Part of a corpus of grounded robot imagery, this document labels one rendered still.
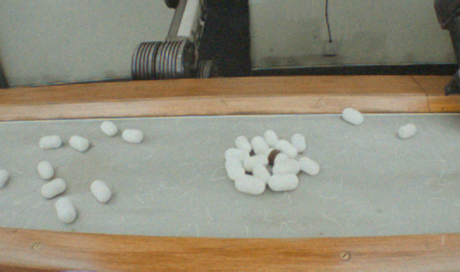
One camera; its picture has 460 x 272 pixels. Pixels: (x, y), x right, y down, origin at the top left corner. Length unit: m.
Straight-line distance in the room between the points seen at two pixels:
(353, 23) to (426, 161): 2.16
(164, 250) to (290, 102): 0.37
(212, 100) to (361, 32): 2.12
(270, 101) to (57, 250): 0.41
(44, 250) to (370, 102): 0.53
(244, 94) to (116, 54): 2.11
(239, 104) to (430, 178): 0.32
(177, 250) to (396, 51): 2.57
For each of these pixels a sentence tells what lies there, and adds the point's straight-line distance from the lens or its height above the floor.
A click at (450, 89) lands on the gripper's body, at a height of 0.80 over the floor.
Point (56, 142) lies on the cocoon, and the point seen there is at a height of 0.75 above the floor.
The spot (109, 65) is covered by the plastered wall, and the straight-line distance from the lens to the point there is 2.76.
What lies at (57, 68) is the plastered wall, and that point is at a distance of 2.90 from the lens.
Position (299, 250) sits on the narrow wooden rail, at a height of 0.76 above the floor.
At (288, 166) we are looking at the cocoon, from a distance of 0.48.
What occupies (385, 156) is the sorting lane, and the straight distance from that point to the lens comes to 0.56.
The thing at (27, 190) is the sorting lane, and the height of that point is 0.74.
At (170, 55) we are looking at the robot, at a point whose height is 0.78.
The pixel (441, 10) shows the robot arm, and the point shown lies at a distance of 0.73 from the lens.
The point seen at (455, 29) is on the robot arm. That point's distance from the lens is 0.69.
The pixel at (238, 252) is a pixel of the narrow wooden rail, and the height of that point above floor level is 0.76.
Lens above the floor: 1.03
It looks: 30 degrees down
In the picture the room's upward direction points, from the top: 4 degrees counter-clockwise
